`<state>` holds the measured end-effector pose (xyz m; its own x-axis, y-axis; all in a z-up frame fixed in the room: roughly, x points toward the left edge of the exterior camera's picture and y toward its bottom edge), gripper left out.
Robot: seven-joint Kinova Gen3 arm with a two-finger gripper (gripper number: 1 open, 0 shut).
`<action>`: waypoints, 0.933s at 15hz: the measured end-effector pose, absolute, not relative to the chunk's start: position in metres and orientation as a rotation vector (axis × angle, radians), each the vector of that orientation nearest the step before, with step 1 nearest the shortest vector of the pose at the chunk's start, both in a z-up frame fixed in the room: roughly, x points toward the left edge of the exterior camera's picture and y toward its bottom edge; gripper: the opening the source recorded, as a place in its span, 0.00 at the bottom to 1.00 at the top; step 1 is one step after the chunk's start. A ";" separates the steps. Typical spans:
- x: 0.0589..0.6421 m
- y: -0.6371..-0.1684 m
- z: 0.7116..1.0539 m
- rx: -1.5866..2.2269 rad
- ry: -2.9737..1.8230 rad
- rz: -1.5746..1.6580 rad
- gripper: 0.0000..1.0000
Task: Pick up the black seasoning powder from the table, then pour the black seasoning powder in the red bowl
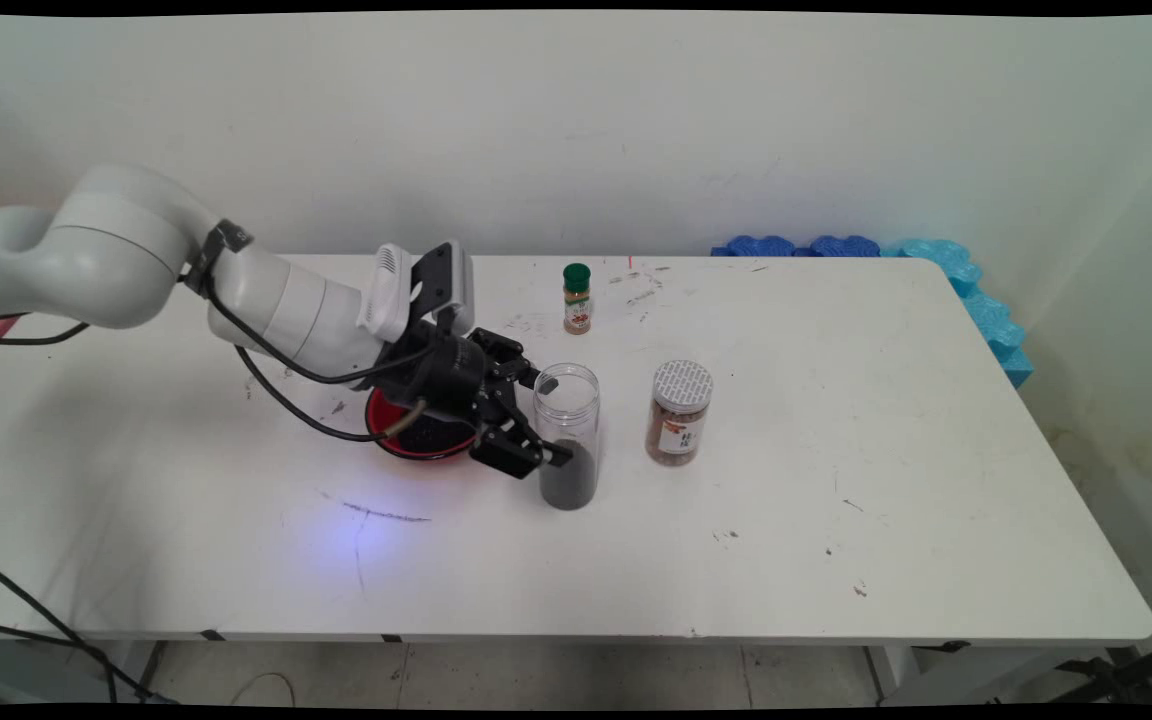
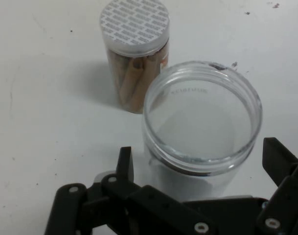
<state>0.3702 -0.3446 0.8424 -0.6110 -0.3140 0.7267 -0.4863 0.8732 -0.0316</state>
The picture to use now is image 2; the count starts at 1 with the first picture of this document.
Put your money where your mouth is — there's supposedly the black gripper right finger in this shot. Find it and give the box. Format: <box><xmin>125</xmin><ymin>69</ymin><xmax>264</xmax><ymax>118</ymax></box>
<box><xmin>256</xmin><ymin>137</ymin><xmax>298</xmax><ymax>235</ymax></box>

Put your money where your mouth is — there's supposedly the clear plastic jar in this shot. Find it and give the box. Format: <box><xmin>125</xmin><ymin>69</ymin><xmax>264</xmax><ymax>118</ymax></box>
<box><xmin>141</xmin><ymin>60</ymin><xmax>263</xmax><ymax>204</ymax></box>

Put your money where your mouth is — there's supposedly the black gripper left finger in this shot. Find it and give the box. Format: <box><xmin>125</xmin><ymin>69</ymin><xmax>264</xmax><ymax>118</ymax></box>
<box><xmin>44</xmin><ymin>146</ymin><xmax>219</xmax><ymax>235</ymax></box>

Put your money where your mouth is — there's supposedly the cinnamon jar white printed lid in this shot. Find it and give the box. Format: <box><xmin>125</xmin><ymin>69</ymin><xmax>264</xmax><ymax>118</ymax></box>
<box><xmin>99</xmin><ymin>0</ymin><xmax>171</xmax><ymax>115</ymax></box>

